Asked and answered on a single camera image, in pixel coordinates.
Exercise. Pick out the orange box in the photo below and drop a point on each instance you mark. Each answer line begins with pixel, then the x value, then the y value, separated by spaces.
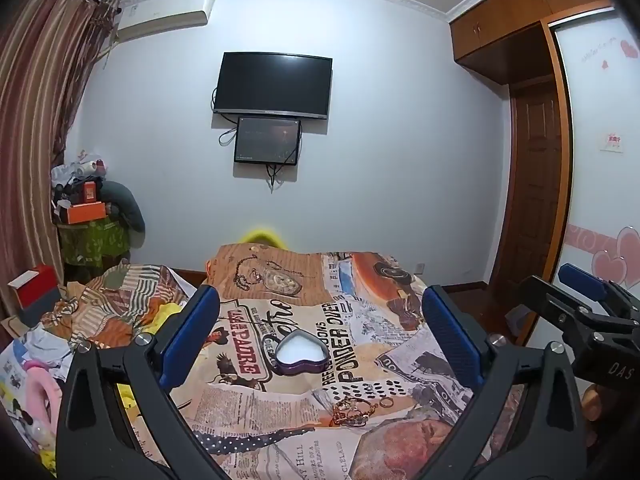
pixel 82 213

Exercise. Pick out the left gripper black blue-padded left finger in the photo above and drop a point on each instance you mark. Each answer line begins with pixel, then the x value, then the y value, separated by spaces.
pixel 117 419

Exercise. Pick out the wooden overhead cabinet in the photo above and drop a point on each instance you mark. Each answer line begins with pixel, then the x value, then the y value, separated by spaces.
pixel 503 40

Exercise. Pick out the small black wall monitor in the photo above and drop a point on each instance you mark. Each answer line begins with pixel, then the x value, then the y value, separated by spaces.
pixel 267 140

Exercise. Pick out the red white box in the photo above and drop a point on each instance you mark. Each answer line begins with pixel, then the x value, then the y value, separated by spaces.
pixel 33 284

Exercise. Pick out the grey plush pillow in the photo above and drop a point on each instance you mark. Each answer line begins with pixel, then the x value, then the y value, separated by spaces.
pixel 128 210

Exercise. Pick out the brown wooden door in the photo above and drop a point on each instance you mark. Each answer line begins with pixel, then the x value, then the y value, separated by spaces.
pixel 533 188

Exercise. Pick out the yellow round object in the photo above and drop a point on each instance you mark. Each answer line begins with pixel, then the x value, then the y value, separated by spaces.
pixel 264 237

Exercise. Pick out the purple heart-shaped tin box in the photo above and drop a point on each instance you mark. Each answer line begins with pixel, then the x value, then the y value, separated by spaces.
pixel 300 352

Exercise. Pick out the yellow cloth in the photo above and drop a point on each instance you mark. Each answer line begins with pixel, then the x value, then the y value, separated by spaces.
pixel 128 401

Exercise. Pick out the white air conditioner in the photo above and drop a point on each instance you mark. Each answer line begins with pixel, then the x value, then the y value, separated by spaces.
pixel 151 17

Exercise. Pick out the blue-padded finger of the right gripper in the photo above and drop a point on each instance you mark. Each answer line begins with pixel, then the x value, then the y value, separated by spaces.
pixel 585 283

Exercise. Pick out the green patterned cloth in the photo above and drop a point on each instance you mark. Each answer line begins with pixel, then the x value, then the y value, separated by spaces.
pixel 88 244

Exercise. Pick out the black wall television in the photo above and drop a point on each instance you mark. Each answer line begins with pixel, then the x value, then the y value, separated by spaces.
pixel 268 83

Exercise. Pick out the pink plush toy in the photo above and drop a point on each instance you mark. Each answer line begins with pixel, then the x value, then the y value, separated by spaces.
pixel 43 395

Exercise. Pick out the printed newspaper-pattern blanket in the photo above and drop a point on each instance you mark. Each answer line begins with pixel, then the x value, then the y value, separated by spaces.
pixel 258 424

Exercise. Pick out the striped red curtain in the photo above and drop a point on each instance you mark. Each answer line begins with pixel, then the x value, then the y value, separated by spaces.
pixel 48 50

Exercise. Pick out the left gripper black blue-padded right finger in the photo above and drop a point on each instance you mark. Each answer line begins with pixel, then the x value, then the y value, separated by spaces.
pixel 546 438

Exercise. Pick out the white sliding wardrobe door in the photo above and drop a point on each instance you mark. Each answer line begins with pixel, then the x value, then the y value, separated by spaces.
pixel 599 57

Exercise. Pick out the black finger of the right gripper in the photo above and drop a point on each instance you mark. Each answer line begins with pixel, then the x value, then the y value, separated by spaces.
pixel 558 308

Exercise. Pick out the striped patchwork quilt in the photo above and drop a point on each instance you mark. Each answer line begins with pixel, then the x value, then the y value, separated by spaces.
pixel 111 309

